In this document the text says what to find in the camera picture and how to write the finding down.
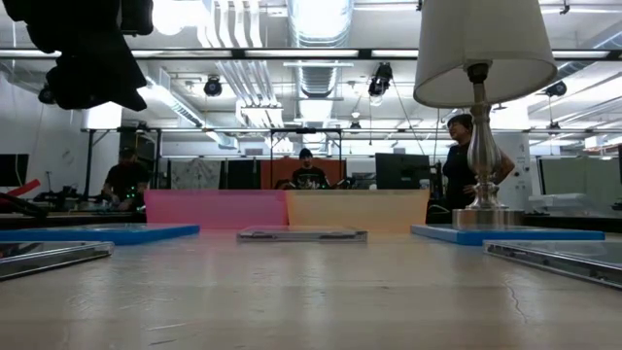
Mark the person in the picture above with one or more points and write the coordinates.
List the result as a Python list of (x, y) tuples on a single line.
[(309, 177), (457, 170), (125, 180)]

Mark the black overhead frame bar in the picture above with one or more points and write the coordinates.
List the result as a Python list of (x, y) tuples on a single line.
[(238, 53)]

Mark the pink translucent plastic bin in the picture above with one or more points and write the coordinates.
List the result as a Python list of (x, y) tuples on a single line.
[(214, 209)]

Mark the orange partition panel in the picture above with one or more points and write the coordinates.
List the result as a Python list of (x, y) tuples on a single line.
[(277, 172)]

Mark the green partition panel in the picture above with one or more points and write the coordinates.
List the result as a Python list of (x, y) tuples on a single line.
[(583, 175)]

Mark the blue plastic disc case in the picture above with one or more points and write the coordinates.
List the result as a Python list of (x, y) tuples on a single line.
[(486, 236), (121, 234)]

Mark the dark wall screen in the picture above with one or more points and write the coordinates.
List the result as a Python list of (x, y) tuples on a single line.
[(12, 170)]

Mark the black metal frame stand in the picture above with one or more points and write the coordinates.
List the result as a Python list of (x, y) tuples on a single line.
[(271, 155)]

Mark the black computer monitor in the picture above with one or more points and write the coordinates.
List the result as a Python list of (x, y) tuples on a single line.
[(401, 170)]

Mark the white shade silver table lamp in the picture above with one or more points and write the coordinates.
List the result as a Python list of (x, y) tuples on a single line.
[(483, 48)]

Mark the clear jewel case black tray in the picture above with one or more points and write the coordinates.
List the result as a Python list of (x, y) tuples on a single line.
[(573, 262), (44, 257), (301, 234)]

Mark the black ceiling camera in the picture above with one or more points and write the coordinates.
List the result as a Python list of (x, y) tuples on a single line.
[(380, 80), (213, 86), (556, 89), (46, 94)]

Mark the orange translucent plastic bin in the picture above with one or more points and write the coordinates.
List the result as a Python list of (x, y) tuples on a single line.
[(359, 209)]

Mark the clear plastic storage box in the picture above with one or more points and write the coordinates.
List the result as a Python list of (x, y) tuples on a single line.
[(568, 204)]

